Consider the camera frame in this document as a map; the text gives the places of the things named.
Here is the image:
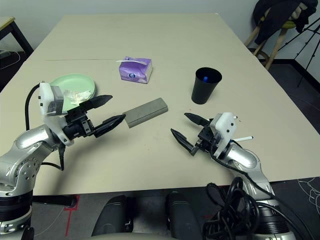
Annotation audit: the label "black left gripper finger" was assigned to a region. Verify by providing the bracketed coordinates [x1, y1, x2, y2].
[79, 94, 113, 111]
[93, 113, 127, 138]

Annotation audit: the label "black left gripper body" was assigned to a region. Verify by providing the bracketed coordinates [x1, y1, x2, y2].
[61, 107, 97, 140]

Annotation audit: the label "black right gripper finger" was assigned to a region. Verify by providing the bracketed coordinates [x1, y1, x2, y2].
[170, 128, 198, 157]
[184, 112, 211, 127]

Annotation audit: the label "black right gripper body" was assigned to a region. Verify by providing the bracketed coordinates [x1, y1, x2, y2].
[196, 124, 218, 154]

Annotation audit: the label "white tissue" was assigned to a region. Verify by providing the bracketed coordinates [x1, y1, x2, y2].
[62, 89, 92, 105]

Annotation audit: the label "green plastic plate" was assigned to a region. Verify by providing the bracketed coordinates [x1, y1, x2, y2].
[47, 73, 97, 113]

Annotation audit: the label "grey glasses case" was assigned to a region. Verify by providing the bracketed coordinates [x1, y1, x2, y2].
[124, 97, 169, 129]

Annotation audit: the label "black plastic cup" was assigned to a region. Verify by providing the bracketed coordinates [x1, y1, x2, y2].
[191, 66, 223, 105]

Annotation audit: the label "white marker with blue cap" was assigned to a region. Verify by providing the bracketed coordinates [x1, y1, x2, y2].
[233, 135, 255, 143]

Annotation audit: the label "purple tissue pack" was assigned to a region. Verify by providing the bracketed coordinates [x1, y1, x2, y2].
[115, 56, 153, 85]

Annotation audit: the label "grey robot right leg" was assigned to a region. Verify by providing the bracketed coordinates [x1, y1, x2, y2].
[166, 191, 202, 240]

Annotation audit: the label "grey robot leg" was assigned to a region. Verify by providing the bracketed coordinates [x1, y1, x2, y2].
[91, 194, 136, 237]
[166, 191, 202, 240]

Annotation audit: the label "black table foot bar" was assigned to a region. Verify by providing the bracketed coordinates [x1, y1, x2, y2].
[32, 194, 77, 207]

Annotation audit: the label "grey robot left leg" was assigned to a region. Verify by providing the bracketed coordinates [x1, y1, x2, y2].
[91, 194, 136, 237]

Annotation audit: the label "grey robot torso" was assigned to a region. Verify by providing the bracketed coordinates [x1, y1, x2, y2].
[92, 232, 176, 240]

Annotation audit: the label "wooden stool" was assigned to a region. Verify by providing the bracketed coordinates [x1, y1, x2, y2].
[244, 7, 298, 71]

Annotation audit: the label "beige side table black legs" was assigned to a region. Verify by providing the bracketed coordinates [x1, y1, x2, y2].
[0, 16, 35, 58]

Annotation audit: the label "black jacket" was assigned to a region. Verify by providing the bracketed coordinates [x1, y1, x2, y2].
[252, 0, 318, 46]

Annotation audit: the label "yellow green stool cushion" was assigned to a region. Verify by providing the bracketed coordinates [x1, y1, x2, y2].
[282, 20, 298, 30]

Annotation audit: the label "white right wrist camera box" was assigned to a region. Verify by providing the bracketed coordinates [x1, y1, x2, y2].
[209, 111, 238, 160]

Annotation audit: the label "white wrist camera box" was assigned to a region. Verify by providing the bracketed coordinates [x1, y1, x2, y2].
[209, 111, 238, 160]
[38, 81, 76, 147]

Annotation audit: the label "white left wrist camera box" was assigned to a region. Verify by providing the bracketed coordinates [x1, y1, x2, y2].
[38, 81, 76, 147]

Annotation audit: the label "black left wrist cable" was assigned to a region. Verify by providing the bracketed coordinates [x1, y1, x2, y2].
[24, 87, 67, 171]

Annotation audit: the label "black cable bundle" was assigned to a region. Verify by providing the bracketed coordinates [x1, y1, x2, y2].
[202, 176, 261, 240]

